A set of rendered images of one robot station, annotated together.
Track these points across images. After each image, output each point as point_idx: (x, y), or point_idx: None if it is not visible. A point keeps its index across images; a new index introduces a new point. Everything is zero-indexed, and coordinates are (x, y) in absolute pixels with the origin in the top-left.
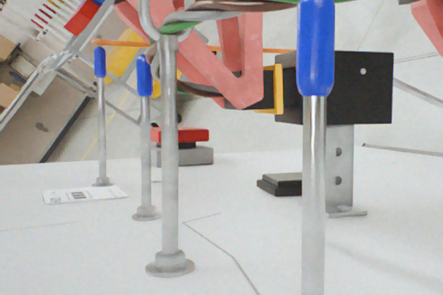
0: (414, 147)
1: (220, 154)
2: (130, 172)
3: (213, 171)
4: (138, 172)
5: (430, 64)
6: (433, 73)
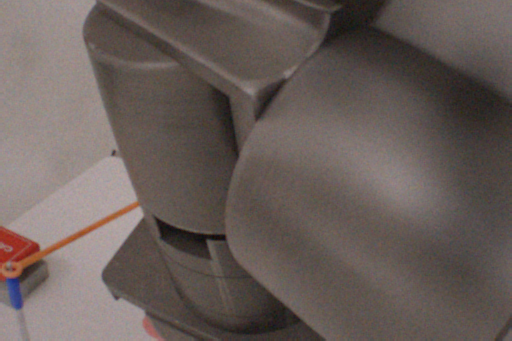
0: (61, 48)
1: (14, 229)
2: (7, 335)
3: (78, 306)
4: (11, 330)
5: None
6: None
